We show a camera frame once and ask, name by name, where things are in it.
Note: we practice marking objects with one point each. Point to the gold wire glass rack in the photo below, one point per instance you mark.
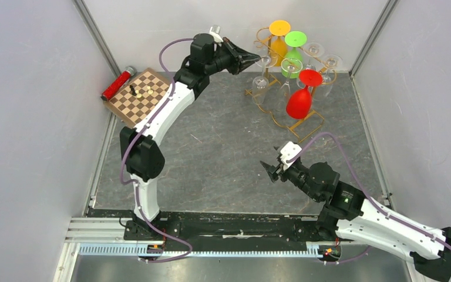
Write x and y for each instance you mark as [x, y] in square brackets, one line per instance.
[301, 128]

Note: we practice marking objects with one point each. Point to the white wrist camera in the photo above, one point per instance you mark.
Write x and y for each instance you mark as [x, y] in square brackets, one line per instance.
[214, 31]
[288, 152]

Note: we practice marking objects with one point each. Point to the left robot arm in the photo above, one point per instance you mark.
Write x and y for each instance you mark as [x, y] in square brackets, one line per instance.
[140, 146]

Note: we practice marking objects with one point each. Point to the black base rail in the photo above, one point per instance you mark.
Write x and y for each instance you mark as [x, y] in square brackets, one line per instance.
[181, 235]

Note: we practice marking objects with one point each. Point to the black chess piece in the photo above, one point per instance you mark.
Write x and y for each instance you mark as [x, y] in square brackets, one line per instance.
[132, 90]

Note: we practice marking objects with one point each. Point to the clear back wine glass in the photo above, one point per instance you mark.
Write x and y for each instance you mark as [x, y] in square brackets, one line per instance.
[313, 50]

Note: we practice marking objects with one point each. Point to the wooden chessboard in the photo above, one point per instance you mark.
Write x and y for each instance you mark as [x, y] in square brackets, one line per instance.
[130, 109]

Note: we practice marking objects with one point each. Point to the orange wine glass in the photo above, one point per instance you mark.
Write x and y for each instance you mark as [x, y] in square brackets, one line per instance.
[277, 48]

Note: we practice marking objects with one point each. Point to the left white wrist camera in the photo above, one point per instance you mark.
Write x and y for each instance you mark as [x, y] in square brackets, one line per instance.
[214, 31]

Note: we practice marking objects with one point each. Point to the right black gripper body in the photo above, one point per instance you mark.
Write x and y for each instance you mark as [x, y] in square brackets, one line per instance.
[290, 173]

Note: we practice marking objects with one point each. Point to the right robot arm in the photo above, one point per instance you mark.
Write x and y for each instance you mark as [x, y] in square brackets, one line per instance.
[348, 214]

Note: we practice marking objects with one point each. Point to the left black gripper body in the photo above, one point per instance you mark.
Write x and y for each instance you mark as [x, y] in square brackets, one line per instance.
[226, 60]

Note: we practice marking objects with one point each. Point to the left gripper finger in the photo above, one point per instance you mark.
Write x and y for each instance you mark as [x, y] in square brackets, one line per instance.
[248, 60]
[238, 52]

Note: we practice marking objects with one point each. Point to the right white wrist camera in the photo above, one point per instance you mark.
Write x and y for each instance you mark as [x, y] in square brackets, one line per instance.
[288, 152]

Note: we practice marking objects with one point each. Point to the red glitter tube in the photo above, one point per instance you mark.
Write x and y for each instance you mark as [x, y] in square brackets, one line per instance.
[114, 87]

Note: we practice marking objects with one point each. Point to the clear green-rimmed wine glass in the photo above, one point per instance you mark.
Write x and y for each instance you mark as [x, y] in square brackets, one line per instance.
[287, 83]

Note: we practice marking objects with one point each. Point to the green wine glass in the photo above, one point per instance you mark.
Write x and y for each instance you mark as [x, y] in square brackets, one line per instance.
[295, 40]

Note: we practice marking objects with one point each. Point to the red wine glass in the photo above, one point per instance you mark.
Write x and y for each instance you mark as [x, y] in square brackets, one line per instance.
[300, 102]

